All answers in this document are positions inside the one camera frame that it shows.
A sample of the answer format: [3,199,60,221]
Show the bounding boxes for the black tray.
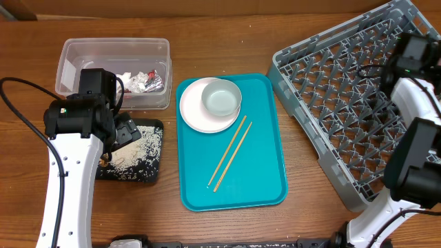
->
[95,117,165,183]

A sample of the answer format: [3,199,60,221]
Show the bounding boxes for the spilled rice pile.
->
[110,125,163,180]

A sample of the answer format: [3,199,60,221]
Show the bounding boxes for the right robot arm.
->
[327,32,440,247]

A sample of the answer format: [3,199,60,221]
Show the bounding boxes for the teal plastic tray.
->
[176,74,287,211]

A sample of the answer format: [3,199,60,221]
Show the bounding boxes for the large white plate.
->
[179,77,240,134]

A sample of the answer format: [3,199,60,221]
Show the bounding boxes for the grey dishwasher rack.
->
[267,1,439,212]

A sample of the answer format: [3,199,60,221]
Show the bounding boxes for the white tissue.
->
[116,72,139,93]

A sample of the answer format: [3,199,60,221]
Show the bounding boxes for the black rail at table edge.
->
[107,234,344,248]

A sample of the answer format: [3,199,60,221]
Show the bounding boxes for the clear plastic bin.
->
[55,38,172,111]

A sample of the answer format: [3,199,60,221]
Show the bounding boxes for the red silver foil wrapper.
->
[135,70,165,93]

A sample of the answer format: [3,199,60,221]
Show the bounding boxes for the grey bowl with rice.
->
[201,79,242,116]

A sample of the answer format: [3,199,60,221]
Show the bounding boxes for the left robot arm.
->
[37,68,142,247]

